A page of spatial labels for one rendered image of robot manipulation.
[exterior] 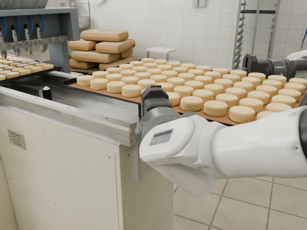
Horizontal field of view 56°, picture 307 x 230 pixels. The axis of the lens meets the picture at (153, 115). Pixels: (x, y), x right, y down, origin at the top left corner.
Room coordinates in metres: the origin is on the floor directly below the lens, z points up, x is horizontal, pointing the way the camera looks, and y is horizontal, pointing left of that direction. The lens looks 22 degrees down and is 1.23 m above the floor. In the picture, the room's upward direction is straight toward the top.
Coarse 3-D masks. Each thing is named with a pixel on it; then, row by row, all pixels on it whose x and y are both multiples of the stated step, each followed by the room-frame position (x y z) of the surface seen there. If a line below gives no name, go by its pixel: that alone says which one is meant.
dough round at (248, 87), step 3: (234, 84) 0.73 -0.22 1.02; (237, 84) 0.73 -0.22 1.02; (240, 84) 0.73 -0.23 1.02; (243, 84) 0.73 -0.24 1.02; (246, 84) 0.73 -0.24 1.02; (249, 84) 0.73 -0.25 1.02; (252, 84) 0.73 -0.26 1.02; (234, 87) 0.73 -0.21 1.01; (237, 87) 0.72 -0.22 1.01; (240, 87) 0.71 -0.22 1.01; (243, 87) 0.71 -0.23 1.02; (246, 87) 0.71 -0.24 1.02; (249, 87) 0.71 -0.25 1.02; (252, 87) 0.72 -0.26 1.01; (246, 90) 0.71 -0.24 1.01; (249, 90) 0.71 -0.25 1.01; (252, 90) 0.72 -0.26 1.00; (246, 93) 0.71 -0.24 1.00
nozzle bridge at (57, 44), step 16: (0, 16) 1.20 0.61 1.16; (16, 16) 1.35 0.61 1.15; (32, 16) 1.41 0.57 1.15; (48, 16) 1.49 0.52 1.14; (64, 16) 1.52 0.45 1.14; (16, 32) 1.34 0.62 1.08; (32, 32) 1.40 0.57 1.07; (48, 32) 1.48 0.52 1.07; (64, 32) 1.53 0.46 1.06; (0, 48) 1.21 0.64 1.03; (16, 48) 1.27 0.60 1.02; (48, 48) 1.63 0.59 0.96; (64, 48) 1.58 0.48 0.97; (64, 64) 1.57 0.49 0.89
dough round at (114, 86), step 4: (108, 84) 0.73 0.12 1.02; (112, 84) 0.73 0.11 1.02; (116, 84) 0.73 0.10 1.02; (120, 84) 0.73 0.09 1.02; (124, 84) 0.73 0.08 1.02; (108, 88) 0.72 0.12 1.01; (112, 88) 0.71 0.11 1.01; (116, 88) 0.71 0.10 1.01; (120, 88) 0.72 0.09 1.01; (112, 92) 0.71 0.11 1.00; (116, 92) 0.71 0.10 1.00; (120, 92) 0.72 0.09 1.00
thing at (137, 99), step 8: (240, 80) 0.84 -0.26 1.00; (80, 88) 0.76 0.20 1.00; (88, 88) 0.76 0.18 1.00; (120, 96) 0.69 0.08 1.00; (296, 104) 0.63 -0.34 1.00; (184, 112) 0.58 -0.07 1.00; (200, 112) 0.58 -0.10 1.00; (216, 120) 0.53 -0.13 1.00; (224, 120) 0.53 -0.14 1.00; (232, 120) 0.53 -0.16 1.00
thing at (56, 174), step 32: (64, 96) 1.15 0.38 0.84; (96, 96) 1.15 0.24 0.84; (0, 128) 1.07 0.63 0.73; (32, 128) 0.94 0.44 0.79; (64, 128) 0.85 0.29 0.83; (32, 160) 0.96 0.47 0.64; (64, 160) 0.86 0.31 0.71; (96, 160) 0.77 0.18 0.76; (128, 160) 0.75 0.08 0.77; (32, 192) 0.99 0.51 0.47; (64, 192) 0.87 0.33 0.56; (96, 192) 0.78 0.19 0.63; (128, 192) 0.75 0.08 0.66; (160, 192) 0.91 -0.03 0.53; (32, 224) 1.02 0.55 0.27; (64, 224) 0.89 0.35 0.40; (96, 224) 0.78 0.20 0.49; (128, 224) 0.74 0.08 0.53; (160, 224) 0.91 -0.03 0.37
